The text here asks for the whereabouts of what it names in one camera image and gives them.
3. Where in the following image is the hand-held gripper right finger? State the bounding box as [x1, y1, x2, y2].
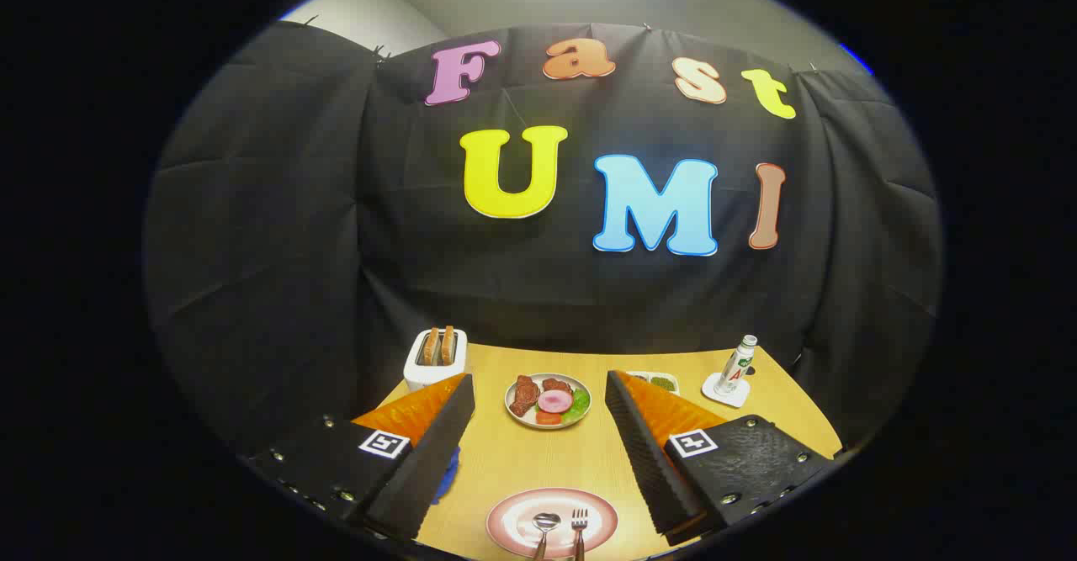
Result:
[604, 369, 842, 547]

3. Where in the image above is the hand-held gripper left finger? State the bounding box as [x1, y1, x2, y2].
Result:
[248, 372, 476, 541]

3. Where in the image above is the metal spoon wooden handle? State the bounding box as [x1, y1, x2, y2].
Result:
[532, 512, 561, 561]

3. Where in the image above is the blue towel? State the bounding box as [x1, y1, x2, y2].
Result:
[431, 447, 462, 506]

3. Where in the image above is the white divided bean dish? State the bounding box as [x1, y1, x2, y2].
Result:
[627, 371, 680, 395]

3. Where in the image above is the white toaster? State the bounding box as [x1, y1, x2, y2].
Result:
[403, 328, 469, 392]

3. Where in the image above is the white square coaster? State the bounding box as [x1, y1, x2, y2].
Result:
[702, 373, 751, 409]

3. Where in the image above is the pink plate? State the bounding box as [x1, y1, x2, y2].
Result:
[485, 487, 619, 558]

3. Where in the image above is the white food plate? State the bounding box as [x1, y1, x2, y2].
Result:
[504, 373, 592, 431]

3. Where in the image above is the large brown meat piece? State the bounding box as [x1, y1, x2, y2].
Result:
[509, 375, 541, 417]

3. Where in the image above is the white bottle red label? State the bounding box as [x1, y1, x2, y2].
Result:
[714, 335, 758, 397]

